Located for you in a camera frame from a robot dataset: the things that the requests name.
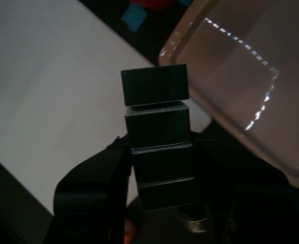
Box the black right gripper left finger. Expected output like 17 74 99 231
43 134 135 244

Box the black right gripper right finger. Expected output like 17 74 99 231
191 119 299 244

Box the black segmented toy sushi roll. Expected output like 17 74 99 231
120 63 199 214

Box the pink plastic plate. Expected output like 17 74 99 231
156 0 299 189

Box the blue toy piece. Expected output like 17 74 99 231
122 2 150 32

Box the red toy piece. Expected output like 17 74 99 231
130 0 179 12

